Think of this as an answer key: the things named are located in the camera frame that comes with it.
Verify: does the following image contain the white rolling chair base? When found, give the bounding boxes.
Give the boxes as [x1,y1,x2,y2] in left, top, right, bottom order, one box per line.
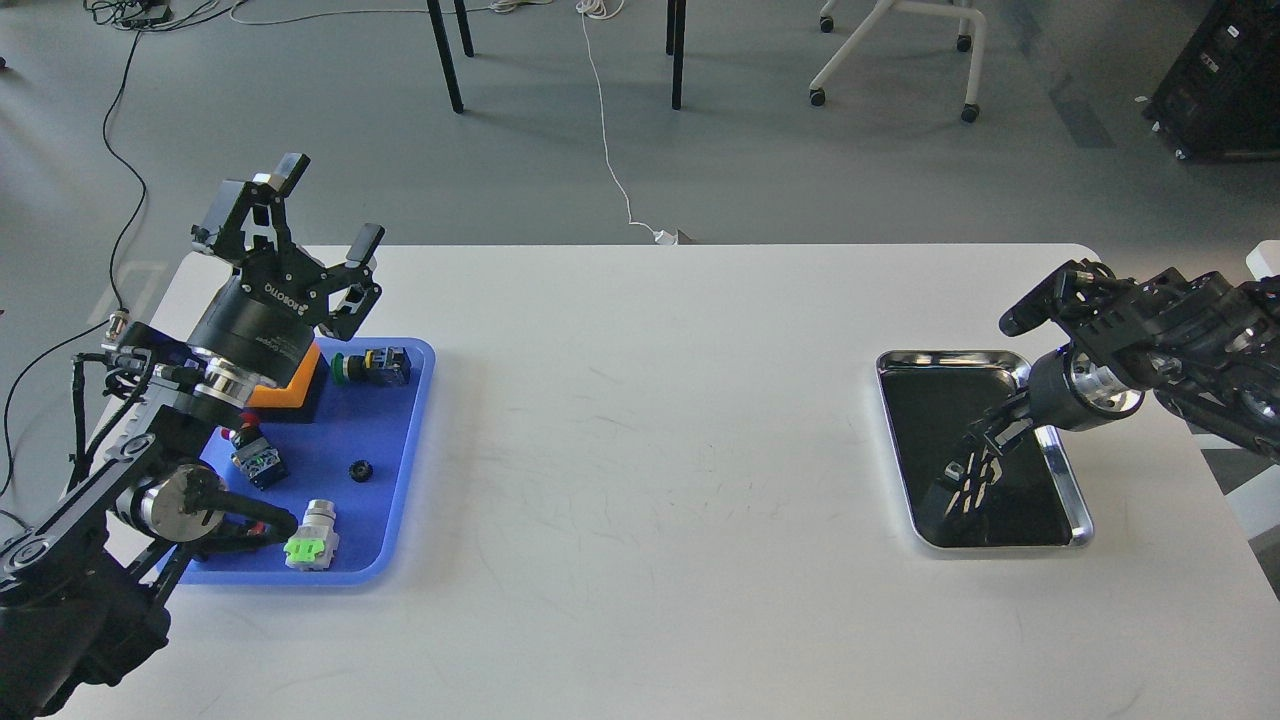
[809,0,989,126]

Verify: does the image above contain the green and silver push button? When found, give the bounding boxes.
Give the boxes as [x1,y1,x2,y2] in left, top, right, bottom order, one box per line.
[283,498,340,571]

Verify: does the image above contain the white cable on floor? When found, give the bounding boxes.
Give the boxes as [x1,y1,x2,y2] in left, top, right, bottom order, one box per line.
[576,0,681,245]

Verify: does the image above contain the black cable on floor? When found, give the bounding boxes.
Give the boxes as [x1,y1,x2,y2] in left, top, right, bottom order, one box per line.
[0,0,233,497]

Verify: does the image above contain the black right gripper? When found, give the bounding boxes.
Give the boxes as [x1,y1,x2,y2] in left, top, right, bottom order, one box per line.
[920,345,1146,536]

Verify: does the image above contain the silver metal tray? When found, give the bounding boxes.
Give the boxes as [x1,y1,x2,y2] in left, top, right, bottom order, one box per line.
[876,350,1094,556]

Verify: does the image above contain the blue plastic tray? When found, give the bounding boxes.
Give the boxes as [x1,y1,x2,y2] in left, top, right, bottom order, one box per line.
[180,337,435,585]

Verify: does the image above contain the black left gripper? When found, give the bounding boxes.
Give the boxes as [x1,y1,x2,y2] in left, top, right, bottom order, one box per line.
[187,152,385,387]

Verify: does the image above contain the black equipment case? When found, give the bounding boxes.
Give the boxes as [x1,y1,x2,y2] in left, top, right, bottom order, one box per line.
[1143,1,1279,161]

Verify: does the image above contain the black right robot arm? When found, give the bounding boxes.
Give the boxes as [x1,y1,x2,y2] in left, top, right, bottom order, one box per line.
[920,260,1279,539]

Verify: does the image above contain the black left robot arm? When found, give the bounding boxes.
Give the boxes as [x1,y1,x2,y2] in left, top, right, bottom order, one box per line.
[1,152,384,719]

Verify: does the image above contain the black table legs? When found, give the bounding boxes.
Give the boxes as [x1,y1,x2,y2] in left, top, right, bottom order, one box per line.
[428,0,689,114]

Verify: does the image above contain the orange block on black base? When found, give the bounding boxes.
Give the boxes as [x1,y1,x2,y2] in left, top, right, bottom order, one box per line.
[244,341,330,423]

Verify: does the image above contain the blue green switch component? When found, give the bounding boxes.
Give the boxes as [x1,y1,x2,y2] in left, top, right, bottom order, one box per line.
[220,413,291,489]

